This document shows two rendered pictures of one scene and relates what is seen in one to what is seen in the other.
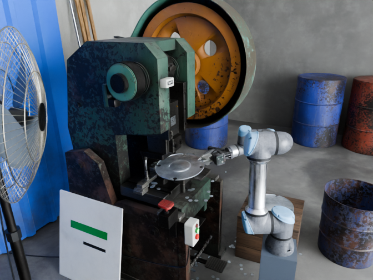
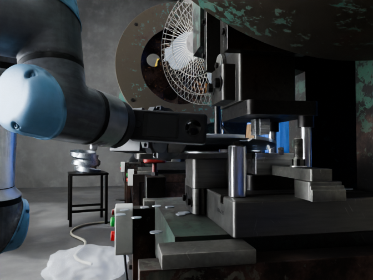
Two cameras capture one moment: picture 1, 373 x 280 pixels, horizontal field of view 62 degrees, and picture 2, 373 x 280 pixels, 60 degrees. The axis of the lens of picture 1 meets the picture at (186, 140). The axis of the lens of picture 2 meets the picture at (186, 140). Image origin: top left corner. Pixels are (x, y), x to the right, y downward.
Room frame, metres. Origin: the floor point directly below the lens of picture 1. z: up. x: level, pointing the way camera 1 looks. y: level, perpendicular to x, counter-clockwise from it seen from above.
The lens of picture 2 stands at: (2.18, -0.47, 0.79)
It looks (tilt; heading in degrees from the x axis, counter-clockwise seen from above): 2 degrees up; 141
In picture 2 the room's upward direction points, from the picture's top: straight up
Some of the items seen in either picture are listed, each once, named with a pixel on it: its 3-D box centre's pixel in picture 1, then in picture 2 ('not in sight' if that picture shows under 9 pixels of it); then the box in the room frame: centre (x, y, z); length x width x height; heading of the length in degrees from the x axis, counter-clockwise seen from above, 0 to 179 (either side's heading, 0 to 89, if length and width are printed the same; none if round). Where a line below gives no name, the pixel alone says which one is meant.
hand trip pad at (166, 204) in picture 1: (166, 209); (154, 169); (1.30, 0.11, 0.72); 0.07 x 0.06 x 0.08; 62
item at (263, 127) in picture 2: not in sight; (259, 127); (1.69, 0.14, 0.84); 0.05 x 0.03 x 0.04; 152
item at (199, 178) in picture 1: (187, 179); (190, 180); (1.61, 0.00, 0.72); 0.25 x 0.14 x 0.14; 62
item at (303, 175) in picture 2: not in sight; (301, 166); (1.84, 0.07, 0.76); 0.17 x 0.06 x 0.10; 152
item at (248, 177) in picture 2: (161, 172); (265, 178); (1.70, 0.16, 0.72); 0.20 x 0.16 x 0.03; 152
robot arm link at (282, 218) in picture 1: (281, 220); not in sight; (1.33, -0.48, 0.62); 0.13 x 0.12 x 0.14; 91
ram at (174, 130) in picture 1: (166, 124); (246, 43); (1.68, 0.12, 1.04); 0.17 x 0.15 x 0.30; 62
